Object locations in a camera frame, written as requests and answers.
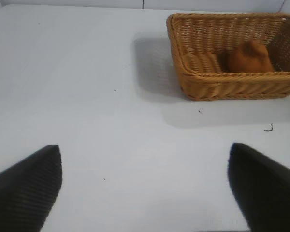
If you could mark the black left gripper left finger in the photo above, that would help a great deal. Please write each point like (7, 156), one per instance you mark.
(21, 193)

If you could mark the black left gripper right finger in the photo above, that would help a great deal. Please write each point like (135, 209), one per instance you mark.
(268, 191)

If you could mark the orange fruit with knobbed top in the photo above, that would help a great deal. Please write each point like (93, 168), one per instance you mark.
(251, 60)

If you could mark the brown woven wicker basket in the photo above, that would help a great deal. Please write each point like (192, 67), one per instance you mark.
(232, 89)

